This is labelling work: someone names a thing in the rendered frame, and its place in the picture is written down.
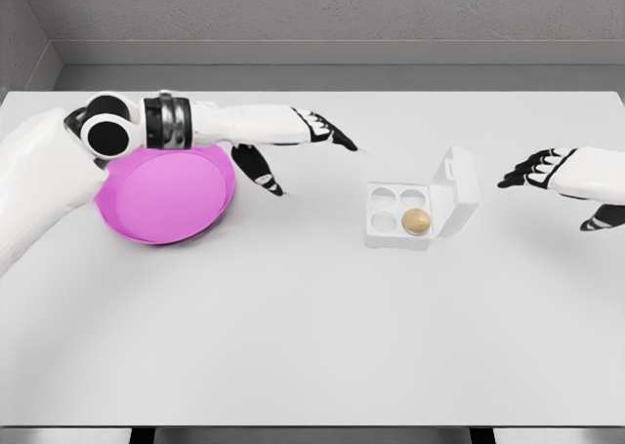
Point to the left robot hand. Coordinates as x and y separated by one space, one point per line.
273 124

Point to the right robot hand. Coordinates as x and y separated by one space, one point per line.
581 175

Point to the white egg box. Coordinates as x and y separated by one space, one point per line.
420 205

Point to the brown egg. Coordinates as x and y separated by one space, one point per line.
416 221

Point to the pink round plate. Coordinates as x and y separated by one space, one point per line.
171 195

